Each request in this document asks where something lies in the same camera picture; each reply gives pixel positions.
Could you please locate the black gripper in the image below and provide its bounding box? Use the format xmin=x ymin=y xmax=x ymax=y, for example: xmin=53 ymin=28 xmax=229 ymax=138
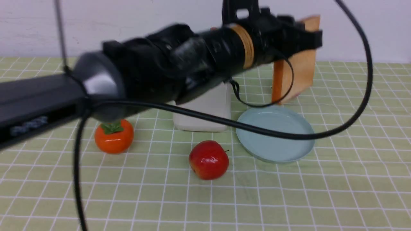
xmin=222 ymin=0 xmax=323 ymax=66

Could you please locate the toast slice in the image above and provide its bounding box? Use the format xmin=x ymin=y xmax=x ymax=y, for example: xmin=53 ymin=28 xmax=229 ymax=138
xmin=271 ymin=14 xmax=322 ymax=104

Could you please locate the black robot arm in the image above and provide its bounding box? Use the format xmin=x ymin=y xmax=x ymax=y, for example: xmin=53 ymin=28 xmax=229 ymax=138
xmin=1 ymin=0 xmax=322 ymax=148

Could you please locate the white two-slot toaster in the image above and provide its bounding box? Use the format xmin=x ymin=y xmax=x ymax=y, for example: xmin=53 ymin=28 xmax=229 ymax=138
xmin=173 ymin=83 xmax=232 ymax=133

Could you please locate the light blue round plate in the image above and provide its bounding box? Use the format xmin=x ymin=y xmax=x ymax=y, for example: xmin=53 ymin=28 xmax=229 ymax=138
xmin=236 ymin=105 xmax=315 ymax=163

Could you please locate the red apple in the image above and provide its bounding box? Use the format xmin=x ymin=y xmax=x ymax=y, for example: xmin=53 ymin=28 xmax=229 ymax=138
xmin=188 ymin=140 xmax=229 ymax=180

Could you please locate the green checkered tablecloth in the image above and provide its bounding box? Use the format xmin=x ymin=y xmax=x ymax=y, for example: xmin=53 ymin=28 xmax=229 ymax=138
xmin=0 ymin=62 xmax=411 ymax=231

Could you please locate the orange persimmon with leaf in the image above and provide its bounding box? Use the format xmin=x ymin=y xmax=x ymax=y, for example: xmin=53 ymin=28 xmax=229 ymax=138
xmin=94 ymin=119 xmax=135 ymax=154

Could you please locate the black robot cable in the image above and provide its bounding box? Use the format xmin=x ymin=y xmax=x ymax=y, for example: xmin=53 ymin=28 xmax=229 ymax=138
xmin=73 ymin=0 xmax=373 ymax=231

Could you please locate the thin grey cable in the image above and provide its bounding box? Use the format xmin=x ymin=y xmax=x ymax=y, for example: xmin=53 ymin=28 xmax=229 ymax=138
xmin=54 ymin=0 xmax=69 ymax=73

